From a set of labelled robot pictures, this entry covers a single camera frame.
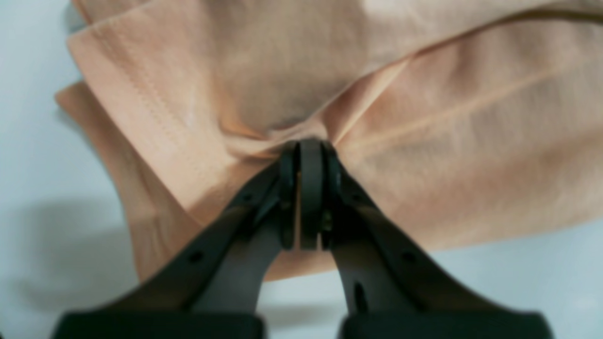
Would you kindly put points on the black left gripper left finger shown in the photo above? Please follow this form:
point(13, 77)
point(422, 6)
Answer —
point(210, 290)

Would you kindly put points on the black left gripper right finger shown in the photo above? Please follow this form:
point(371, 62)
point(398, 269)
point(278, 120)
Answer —
point(393, 289)

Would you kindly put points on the peach t-shirt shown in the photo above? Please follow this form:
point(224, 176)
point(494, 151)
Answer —
point(467, 121)

